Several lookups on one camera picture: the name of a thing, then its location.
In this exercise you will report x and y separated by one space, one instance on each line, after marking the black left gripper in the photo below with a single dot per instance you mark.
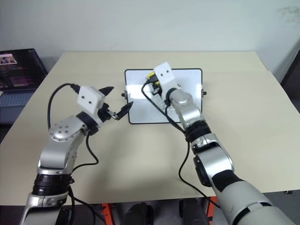
104 114

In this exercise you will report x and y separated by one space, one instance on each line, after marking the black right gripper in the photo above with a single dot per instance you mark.
160 92

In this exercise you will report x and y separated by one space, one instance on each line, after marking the yellow whiteboard eraser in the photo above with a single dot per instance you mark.
150 75

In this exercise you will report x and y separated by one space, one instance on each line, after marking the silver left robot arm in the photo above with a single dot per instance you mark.
59 152

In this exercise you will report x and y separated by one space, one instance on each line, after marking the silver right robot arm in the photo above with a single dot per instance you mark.
218 161

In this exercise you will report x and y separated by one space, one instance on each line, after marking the black framed small whiteboard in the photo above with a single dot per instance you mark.
138 105

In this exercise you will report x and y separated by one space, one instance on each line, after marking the open grey laptop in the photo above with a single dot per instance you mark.
18 70

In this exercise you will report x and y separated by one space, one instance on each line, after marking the dark rounded shape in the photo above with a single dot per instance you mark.
138 214
193 213

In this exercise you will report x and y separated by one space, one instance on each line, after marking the dark cabinet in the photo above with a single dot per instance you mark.
291 77

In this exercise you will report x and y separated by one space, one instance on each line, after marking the small black table clamp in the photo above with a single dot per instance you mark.
288 191

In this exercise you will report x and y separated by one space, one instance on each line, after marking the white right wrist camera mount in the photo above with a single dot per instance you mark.
166 75

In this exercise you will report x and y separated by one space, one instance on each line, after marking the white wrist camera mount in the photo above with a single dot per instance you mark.
166 75
89 98

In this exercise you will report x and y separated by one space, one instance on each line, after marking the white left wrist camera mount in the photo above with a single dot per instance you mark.
89 98

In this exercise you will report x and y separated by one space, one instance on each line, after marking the orange table frame leg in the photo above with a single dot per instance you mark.
211 211
107 214

